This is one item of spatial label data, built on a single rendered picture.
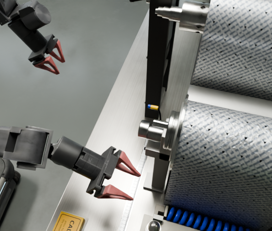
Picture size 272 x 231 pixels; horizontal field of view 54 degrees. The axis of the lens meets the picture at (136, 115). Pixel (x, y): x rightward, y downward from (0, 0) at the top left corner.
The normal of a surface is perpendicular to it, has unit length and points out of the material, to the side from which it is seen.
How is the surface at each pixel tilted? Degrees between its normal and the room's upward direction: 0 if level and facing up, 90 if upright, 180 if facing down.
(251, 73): 92
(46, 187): 0
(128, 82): 0
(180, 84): 0
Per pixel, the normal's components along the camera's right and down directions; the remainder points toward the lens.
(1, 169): 0.00, -0.60
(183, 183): -0.28, 0.77
